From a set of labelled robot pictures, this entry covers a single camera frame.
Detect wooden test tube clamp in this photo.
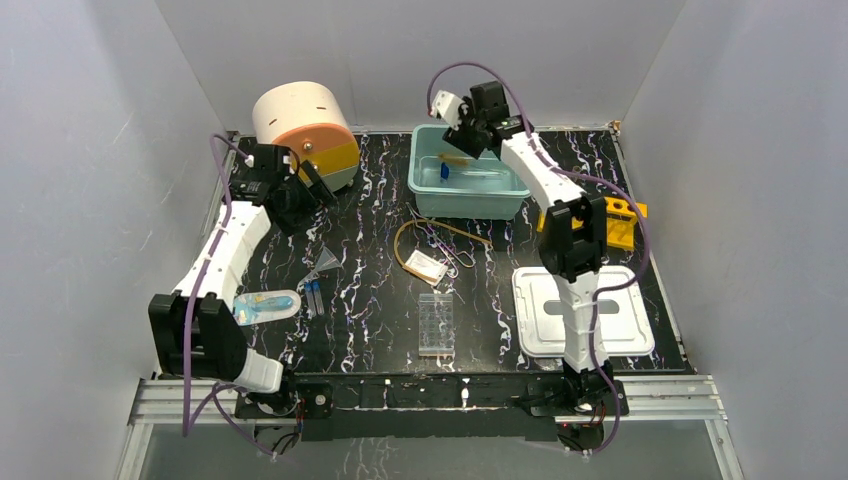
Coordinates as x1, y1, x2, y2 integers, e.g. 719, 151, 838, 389
438, 153, 473, 166

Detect small clear plastic bag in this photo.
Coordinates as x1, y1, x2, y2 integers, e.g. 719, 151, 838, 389
403, 250, 448, 286

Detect yellow test tube rack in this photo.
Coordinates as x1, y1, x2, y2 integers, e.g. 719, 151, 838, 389
536, 194, 648, 255

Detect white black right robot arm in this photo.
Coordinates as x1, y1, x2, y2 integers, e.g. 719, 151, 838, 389
430, 81, 607, 373

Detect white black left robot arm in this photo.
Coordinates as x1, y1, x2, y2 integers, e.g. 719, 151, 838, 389
148, 144, 334, 416

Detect teal plastic bin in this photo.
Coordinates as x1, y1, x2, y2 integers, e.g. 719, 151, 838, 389
407, 124, 530, 221

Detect cream orange cylindrical centrifuge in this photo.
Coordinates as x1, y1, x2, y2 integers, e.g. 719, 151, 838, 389
252, 81, 360, 192

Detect clear plastic funnel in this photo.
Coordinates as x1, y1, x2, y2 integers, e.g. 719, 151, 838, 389
297, 247, 342, 287

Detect blue capped vial right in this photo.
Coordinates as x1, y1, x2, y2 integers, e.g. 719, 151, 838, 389
311, 280, 325, 316

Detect blue capped vial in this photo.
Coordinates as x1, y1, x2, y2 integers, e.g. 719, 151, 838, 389
311, 280, 325, 316
304, 282, 316, 319

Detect blue capped vial left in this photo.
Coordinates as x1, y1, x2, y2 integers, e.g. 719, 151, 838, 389
304, 282, 316, 319

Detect blue packaged syringe blister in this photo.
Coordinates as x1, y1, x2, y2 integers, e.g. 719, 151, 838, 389
233, 290, 302, 326

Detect tan rubber tubing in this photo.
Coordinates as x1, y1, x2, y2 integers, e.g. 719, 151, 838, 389
392, 218, 493, 270

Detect white bin lid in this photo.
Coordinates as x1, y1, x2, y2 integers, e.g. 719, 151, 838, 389
512, 267, 655, 358

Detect clear well plate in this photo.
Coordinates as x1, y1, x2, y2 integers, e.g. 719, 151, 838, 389
418, 293, 455, 357

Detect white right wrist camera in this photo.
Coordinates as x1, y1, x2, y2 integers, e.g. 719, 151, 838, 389
429, 90, 465, 130

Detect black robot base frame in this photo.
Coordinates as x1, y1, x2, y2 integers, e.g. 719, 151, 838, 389
235, 371, 630, 446

